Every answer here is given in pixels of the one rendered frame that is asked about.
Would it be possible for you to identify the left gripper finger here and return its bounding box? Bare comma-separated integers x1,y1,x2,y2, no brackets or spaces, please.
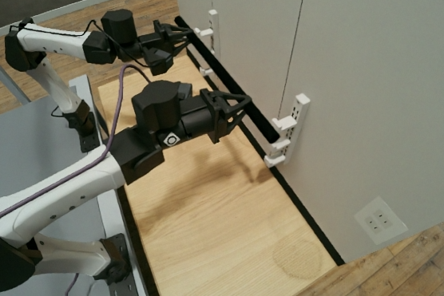
172,37,191,57
164,23,194,41

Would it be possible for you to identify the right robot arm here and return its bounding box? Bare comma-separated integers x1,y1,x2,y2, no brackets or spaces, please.
0,80,207,296

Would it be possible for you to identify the grey vertical post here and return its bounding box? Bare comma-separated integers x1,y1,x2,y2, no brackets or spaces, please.
0,66,32,105

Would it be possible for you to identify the light grey wall panel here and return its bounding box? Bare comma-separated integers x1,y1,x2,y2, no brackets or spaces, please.
177,0,444,266

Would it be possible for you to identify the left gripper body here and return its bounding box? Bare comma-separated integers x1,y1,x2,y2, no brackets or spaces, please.
153,20,173,57

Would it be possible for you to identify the black metal bar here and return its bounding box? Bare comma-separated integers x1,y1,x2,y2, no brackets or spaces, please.
174,16,280,144

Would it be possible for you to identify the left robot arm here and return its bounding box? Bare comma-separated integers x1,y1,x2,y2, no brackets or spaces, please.
5,9,174,153

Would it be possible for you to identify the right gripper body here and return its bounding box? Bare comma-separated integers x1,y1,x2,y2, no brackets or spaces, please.
180,88,228,144

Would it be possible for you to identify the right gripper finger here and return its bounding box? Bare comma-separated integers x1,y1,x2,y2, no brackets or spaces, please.
213,90,252,120
226,109,247,136

